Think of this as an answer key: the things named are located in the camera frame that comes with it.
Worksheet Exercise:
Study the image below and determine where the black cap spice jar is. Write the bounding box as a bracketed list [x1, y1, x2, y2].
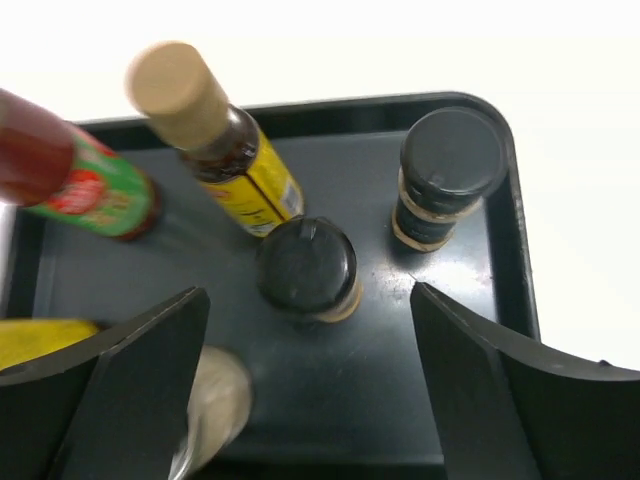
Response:
[391, 107, 508, 253]
[256, 216, 363, 323]

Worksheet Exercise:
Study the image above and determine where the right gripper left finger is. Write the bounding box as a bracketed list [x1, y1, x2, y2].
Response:
[1, 287, 210, 479]

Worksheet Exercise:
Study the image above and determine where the black plastic tray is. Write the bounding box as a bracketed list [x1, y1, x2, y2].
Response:
[1, 92, 539, 479]

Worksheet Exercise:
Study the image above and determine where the glass dispenser jar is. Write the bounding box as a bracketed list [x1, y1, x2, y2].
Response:
[169, 345, 253, 479]

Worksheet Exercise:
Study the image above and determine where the small yellow label bottle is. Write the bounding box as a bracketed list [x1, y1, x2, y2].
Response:
[127, 41, 305, 238]

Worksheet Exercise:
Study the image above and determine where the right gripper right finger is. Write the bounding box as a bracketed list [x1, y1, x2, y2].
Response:
[410, 283, 639, 479]

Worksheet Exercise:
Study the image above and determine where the red chili sauce bottle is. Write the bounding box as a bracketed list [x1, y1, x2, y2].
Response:
[1, 90, 162, 240]

